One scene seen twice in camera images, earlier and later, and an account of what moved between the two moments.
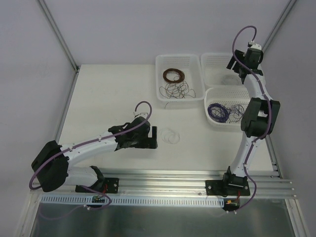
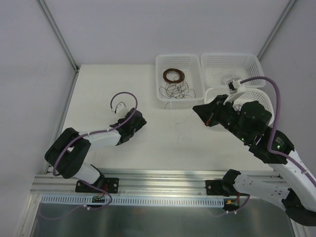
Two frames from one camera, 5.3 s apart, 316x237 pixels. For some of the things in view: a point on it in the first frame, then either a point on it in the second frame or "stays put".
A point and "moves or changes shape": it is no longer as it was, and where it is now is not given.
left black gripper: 147,142 to 138,119
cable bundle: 169,136 moves or changes shape
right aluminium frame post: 287,10 stays put
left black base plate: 103,185 stays put
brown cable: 178,90 stays put
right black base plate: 217,187 stays put
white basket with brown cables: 191,89 stays put
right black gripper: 237,64 to 218,112
